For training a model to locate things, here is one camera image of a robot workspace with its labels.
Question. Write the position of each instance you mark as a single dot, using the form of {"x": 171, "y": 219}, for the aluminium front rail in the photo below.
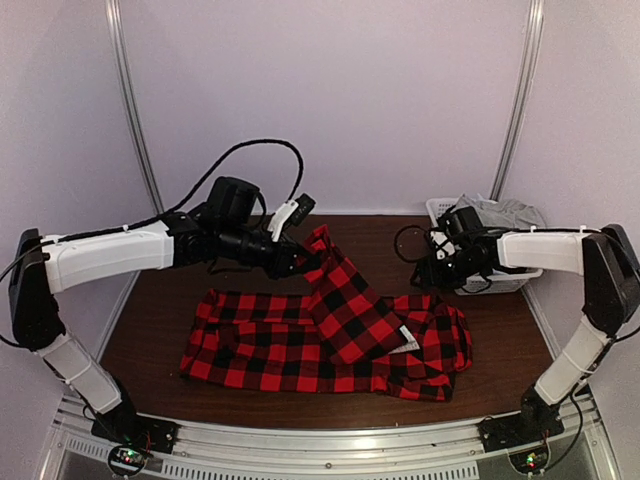
{"x": 233, "y": 434}

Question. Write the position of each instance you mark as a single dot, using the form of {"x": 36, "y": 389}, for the aluminium corner post left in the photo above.
{"x": 114, "y": 18}

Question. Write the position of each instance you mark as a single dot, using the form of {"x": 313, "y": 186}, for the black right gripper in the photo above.
{"x": 430, "y": 275}

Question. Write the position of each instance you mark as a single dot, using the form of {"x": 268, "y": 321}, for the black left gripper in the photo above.
{"x": 280, "y": 265}

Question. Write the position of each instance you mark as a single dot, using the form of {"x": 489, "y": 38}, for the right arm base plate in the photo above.
{"x": 518, "y": 429}

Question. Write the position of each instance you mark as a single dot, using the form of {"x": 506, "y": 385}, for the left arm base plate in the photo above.
{"x": 141, "y": 432}

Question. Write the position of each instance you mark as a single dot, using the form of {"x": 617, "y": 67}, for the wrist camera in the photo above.
{"x": 231, "y": 201}
{"x": 460, "y": 222}

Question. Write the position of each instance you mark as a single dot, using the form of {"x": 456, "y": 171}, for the left circuit board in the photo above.
{"x": 125, "y": 461}

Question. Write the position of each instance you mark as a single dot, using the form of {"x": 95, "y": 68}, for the white plastic laundry basket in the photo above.
{"x": 497, "y": 283}

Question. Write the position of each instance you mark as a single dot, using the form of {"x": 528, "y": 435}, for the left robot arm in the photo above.
{"x": 45, "y": 267}

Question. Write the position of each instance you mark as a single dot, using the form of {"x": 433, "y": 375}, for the red black plaid shirt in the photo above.
{"x": 342, "y": 337}

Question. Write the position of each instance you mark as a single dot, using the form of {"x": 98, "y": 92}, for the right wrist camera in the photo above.
{"x": 460, "y": 222}

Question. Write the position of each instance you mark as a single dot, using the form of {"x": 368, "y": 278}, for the right circuit board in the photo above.
{"x": 529, "y": 461}

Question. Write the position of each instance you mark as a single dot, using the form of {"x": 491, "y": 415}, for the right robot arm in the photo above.
{"x": 594, "y": 287}

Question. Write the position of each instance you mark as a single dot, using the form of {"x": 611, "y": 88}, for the circuit board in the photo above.
{"x": 125, "y": 461}
{"x": 529, "y": 461}

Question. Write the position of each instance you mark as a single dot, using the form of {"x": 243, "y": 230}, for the grey shirt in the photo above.
{"x": 509, "y": 213}

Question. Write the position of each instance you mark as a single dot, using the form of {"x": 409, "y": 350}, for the aluminium corner post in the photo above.
{"x": 529, "y": 59}
{"x": 114, "y": 18}

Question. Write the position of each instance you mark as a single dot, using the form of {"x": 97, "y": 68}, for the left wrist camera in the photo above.
{"x": 231, "y": 201}

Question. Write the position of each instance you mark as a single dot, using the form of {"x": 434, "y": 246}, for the aluminium corner post right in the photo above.
{"x": 529, "y": 59}

